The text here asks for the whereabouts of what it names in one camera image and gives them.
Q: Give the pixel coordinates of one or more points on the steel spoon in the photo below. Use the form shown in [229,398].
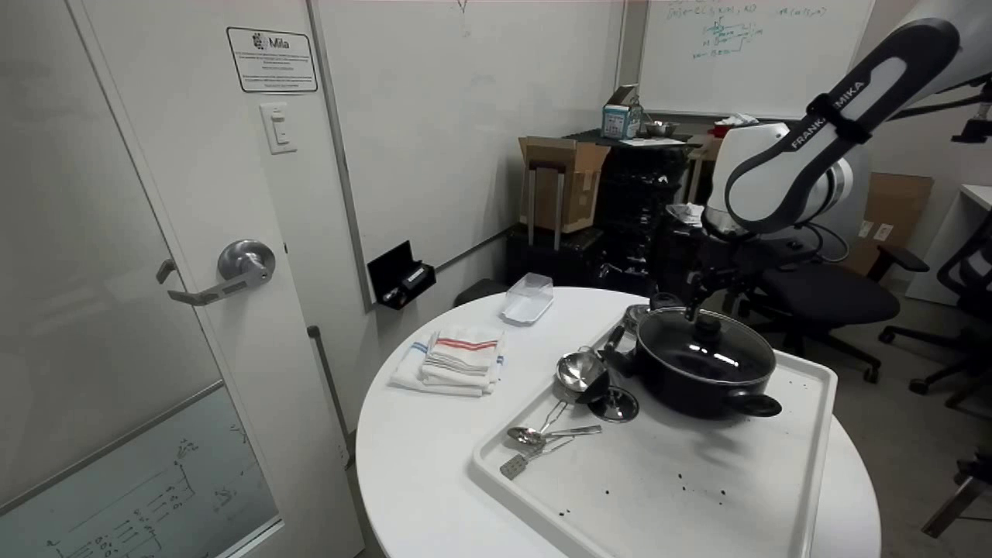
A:
[528,434]

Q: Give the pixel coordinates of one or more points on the grey back office chair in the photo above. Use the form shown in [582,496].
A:
[826,297]

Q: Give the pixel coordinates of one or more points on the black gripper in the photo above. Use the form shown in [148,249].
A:
[692,249]

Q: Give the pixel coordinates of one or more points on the wooden shelf unit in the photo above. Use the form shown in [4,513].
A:
[699,171]

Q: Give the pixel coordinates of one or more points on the flat brown cardboard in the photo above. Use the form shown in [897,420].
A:
[900,205]

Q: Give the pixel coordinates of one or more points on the black marker holder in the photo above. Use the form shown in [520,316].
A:
[398,276]

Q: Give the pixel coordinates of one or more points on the white door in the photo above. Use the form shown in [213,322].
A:
[206,165]

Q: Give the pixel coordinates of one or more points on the red white item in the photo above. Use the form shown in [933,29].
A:
[732,119]

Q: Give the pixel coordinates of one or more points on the black office chair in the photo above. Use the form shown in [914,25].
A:
[971,281]

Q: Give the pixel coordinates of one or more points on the folded white cloth red stripe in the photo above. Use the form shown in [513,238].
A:
[460,362]

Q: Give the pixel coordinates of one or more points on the steel ladle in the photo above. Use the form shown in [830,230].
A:
[576,373]

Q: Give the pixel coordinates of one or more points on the black cooking pot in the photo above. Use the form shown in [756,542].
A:
[694,398]

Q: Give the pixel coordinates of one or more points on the black chair base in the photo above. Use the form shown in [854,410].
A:
[962,496]

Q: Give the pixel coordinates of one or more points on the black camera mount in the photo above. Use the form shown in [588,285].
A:
[977,130]

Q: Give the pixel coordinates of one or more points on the teal tissue box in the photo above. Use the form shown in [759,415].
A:
[621,119]

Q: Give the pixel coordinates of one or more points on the black cabinet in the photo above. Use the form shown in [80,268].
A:
[630,196]

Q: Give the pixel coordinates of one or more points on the large wall whiteboard panel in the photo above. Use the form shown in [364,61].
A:
[465,124]

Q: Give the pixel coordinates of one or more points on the open cardboard box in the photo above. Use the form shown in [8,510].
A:
[576,187]

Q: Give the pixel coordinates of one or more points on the clear plastic container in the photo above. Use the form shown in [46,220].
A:
[528,299]

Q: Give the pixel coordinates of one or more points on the white printed door sign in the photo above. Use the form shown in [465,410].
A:
[269,61]

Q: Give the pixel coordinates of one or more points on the framed whiteboard with writing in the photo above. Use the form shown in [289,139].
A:
[723,63]

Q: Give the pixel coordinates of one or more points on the white plastic tray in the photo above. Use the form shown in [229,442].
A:
[660,484]

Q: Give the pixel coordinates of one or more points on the white black Franka robot arm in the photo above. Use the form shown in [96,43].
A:
[785,174]

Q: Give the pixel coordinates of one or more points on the white light switch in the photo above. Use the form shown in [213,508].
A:
[280,130]

